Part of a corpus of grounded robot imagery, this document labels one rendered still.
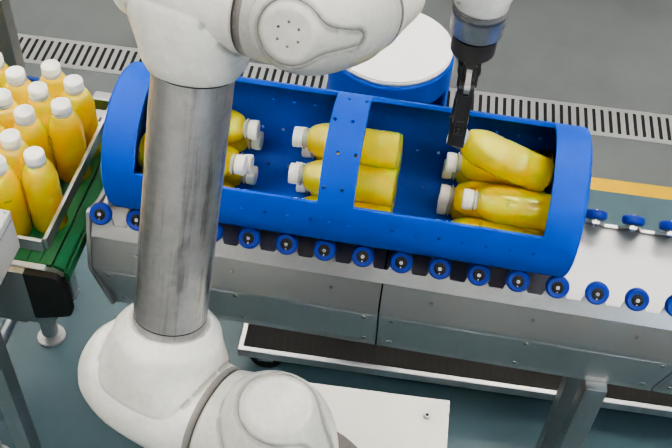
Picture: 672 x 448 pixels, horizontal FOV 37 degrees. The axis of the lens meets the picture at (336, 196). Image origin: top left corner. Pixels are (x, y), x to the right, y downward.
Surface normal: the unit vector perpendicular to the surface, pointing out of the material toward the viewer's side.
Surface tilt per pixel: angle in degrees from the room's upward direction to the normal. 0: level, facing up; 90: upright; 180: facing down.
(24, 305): 90
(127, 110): 28
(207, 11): 77
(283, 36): 66
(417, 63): 0
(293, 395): 4
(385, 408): 2
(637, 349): 70
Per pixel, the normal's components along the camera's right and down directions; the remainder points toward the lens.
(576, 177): -0.04, -0.30
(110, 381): -0.53, 0.25
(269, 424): 0.14, -0.70
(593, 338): -0.14, 0.45
